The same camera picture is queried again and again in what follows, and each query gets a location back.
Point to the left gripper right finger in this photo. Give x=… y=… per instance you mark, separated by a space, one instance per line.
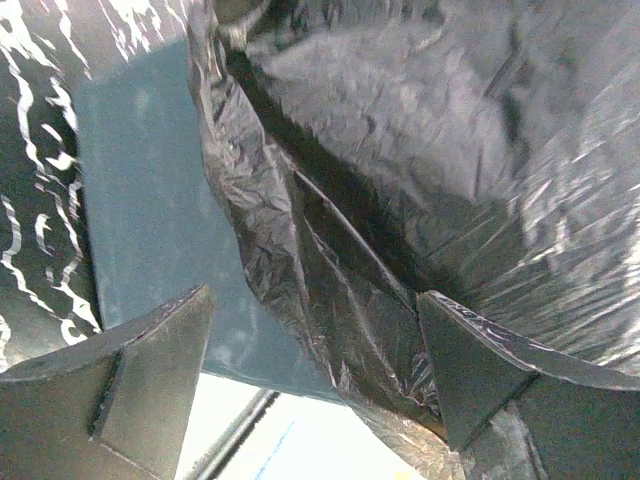
x=513 y=408

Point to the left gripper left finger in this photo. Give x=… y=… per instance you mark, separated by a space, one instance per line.
x=115 y=406

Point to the dark green trash bin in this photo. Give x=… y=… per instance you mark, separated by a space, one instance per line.
x=156 y=229

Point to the black trash bag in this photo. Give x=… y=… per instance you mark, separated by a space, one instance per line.
x=368 y=152

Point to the black marble pattern mat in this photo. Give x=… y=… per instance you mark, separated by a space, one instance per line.
x=48 y=298

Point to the aluminium frame rail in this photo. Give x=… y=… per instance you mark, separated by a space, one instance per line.
x=220 y=454

